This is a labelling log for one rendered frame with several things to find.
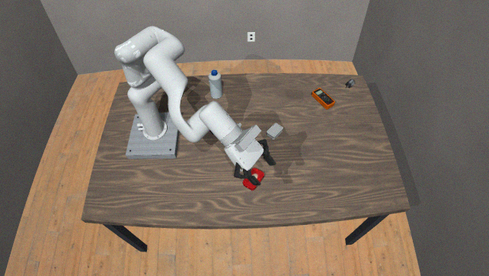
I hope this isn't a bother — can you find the grey bottle with blue cap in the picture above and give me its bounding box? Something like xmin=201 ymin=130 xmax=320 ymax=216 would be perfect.
xmin=209 ymin=70 xmax=222 ymax=99

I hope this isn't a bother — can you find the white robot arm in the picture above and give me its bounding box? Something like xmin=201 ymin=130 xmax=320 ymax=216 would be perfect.
xmin=114 ymin=26 xmax=260 ymax=152

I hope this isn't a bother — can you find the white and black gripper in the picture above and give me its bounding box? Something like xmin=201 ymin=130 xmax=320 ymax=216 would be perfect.
xmin=224 ymin=139 xmax=276 ymax=185

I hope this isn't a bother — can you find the orange multimeter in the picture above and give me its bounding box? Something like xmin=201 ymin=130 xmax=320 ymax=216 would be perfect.
xmin=312 ymin=88 xmax=335 ymax=109

